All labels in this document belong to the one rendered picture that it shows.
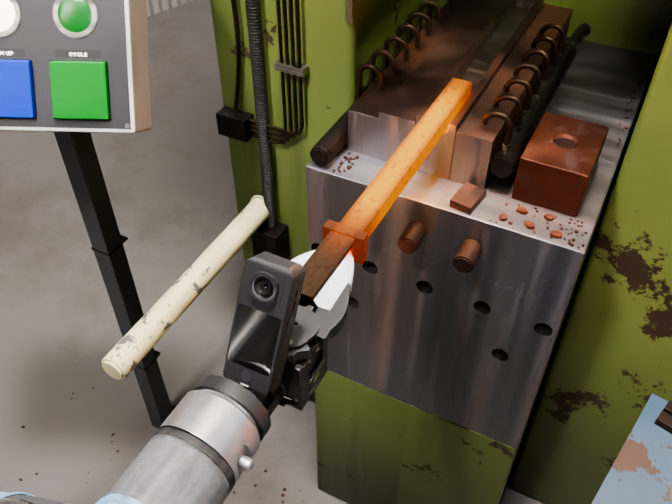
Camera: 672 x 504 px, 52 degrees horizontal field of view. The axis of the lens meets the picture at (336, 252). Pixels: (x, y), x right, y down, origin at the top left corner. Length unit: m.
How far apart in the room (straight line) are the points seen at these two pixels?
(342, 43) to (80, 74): 0.38
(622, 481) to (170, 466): 0.62
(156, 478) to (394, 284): 0.57
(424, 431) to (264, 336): 0.74
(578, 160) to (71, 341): 1.50
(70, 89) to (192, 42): 2.37
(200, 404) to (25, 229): 1.91
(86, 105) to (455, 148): 0.49
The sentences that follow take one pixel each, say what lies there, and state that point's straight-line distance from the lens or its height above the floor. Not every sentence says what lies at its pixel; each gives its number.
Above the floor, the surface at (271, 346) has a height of 1.04.
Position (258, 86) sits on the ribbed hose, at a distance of 1.17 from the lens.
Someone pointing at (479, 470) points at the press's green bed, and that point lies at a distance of 1.30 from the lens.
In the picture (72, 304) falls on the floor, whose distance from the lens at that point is 2.13.
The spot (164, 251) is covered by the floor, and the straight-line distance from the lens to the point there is 2.21.
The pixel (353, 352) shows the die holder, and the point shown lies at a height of 0.55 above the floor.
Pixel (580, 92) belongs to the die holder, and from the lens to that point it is 1.17.
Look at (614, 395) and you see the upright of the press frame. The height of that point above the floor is 0.45.
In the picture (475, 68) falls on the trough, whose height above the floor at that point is 0.99.
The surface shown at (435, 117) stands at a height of 1.01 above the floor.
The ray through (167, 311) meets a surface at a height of 0.64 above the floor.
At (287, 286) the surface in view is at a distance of 0.54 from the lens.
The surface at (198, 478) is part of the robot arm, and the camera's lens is 0.54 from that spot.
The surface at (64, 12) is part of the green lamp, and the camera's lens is 1.00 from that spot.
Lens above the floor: 1.48
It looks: 44 degrees down
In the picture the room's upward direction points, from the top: straight up
